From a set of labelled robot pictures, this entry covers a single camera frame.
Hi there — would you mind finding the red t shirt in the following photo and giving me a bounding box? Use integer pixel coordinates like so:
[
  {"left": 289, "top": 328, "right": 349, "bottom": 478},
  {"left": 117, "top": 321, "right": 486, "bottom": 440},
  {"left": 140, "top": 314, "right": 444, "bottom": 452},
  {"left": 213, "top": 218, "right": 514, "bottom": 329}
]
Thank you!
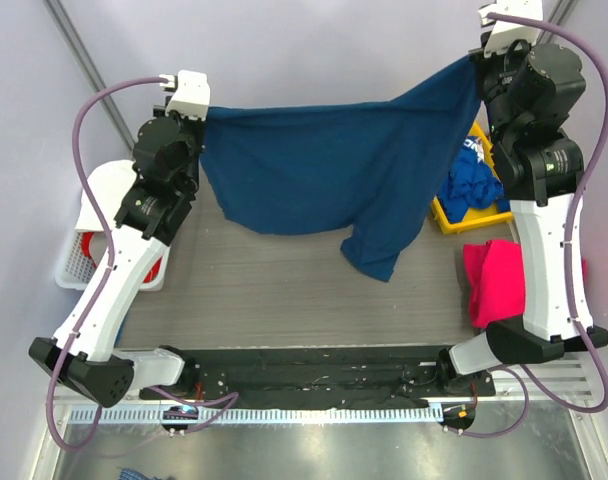
[{"left": 81, "top": 232, "right": 163, "bottom": 285}]

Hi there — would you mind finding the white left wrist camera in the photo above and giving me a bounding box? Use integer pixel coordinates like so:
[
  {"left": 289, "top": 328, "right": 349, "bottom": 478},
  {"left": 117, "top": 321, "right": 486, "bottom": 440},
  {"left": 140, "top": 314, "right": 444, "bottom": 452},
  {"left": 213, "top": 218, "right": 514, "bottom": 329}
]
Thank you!
[{"left": 159, "top": 70, "right": 211, "bottom": 121}]

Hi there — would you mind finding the pink folded t shirt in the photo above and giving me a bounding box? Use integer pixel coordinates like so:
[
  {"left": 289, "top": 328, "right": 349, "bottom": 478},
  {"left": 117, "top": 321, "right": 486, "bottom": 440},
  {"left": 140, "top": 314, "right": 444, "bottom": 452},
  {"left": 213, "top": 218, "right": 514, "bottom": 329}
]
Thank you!
[{"left": 462, "top": 235, "right": 594, "bottom": 341}]

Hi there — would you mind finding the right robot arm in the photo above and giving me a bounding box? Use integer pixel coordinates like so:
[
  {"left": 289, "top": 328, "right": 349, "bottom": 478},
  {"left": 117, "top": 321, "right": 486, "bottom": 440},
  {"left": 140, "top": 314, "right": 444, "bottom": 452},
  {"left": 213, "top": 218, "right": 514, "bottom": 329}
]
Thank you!
[{"left": 435, "top": 40, "right": 608, "bottom": 395}]

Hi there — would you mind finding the white t shirt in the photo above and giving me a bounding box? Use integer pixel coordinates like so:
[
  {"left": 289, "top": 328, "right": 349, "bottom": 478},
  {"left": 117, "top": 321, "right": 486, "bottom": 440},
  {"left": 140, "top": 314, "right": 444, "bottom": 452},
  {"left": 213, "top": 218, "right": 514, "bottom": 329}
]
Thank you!
[{"left": 74, "top": 160, "right": 136, "bottom": 232}]

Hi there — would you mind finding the aluminium frame post right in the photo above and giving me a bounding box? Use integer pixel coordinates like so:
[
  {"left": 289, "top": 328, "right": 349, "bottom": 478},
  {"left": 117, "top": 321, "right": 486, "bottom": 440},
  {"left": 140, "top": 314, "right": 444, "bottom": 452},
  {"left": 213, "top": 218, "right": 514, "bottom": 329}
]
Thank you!
[{"left": 537, "top": 0, "right": 580, "bottom": 44}]

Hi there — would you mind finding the slotted cable duct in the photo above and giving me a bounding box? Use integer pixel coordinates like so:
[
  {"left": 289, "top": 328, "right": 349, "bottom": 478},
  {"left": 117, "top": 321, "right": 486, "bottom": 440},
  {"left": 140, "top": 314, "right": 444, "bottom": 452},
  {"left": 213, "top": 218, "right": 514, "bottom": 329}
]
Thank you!
[{"left": 66, "top": 404, "right": 445, "bottom": 426}]

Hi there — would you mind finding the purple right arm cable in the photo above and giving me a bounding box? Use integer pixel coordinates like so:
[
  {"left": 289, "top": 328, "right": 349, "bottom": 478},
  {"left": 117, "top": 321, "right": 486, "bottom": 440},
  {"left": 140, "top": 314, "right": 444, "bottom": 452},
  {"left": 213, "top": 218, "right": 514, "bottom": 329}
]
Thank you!
[{"left": 456, "top": 12, "right": 608, "bottom": 436}]

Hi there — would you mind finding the royal blue t shirt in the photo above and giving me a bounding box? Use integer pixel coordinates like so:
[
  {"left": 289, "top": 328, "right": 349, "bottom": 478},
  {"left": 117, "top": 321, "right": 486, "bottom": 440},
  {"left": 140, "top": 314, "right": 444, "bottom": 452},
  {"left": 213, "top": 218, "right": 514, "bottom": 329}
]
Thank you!
[{"left": 437, "top": 136, "right": 504, "bottom": 223}]

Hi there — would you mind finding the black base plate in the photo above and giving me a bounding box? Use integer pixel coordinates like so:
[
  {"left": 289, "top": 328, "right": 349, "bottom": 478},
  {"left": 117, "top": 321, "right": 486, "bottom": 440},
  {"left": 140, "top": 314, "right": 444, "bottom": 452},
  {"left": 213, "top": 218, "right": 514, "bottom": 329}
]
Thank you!
[{"left": 138, "top": 347, "right": 498, "bottom": 409}]

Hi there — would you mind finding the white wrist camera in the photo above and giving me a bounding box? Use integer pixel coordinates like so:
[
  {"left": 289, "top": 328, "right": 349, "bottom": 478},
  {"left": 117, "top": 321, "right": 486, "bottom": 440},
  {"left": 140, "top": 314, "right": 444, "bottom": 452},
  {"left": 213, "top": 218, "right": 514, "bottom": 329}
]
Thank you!
[
  {"left": 159, "top": 70, "right": 211, "bottom": 121},
  {"left": 478, "top": 0, "right": 543, "bottom": 58}
]

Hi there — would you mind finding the white plastic laundry basket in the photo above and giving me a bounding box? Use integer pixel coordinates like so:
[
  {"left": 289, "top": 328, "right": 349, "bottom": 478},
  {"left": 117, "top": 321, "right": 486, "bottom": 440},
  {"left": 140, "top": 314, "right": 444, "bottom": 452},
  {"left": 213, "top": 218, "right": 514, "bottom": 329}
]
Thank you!
[{"left": 54, "top": 231, "right": 170, "bottom": 292}]

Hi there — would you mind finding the aluminium frame post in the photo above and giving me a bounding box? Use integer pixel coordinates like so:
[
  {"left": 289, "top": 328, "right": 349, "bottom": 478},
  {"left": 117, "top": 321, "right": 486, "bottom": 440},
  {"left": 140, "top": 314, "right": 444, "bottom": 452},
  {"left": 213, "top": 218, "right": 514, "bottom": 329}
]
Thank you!
[
  {"left": 537, "top": 0, "right": 580, "bottom": 44},
  {"left": 42, "top": 0, "right": 134, "bottom": 150}
]

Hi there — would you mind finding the yellow plastic tray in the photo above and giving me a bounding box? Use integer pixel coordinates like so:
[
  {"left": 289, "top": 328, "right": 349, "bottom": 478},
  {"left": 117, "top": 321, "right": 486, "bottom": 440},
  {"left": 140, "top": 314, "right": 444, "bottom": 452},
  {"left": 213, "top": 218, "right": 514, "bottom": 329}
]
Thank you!
[{"left": 431, "top": 123, "right": 513, "bottom": 234}]

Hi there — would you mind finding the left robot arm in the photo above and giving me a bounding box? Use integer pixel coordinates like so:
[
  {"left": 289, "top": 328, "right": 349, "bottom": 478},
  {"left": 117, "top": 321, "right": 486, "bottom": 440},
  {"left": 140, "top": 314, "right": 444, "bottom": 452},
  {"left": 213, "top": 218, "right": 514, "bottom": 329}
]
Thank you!
[{"left": 29, "top": 100, "right": 208, "bottom": 408}]

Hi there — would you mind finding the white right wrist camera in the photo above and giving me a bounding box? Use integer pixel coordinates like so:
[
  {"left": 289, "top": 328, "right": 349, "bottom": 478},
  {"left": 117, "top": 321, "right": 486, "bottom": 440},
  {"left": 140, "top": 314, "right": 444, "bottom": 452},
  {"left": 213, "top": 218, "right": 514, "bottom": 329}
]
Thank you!
[{"left": 478, "top": 0, "right": 543, "bottom": 58}]

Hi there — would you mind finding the aluminium frame post left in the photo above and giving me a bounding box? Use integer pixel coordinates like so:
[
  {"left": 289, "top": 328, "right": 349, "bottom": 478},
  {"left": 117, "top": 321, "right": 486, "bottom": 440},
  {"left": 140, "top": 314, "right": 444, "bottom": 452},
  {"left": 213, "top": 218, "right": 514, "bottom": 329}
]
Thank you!
[{"left": 42, "top": 0, "right": 134, "bottom": 150}]

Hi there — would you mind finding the dark blue mickey t shirt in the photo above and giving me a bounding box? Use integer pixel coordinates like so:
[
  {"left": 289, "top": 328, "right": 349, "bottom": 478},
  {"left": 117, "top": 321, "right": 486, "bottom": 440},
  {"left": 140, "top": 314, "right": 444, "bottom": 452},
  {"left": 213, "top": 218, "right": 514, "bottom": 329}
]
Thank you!
[{"left": 200, "top": 58, "right": 480, "bottom": 282}]

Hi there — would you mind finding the checkered cloth bottom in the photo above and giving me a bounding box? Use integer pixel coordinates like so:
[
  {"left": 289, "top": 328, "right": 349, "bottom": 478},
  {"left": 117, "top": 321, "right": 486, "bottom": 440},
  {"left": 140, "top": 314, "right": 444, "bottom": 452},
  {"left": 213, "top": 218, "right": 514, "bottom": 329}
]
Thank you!
[{"left": 118, "top": 468, "right": 169, "bottom": 480}]

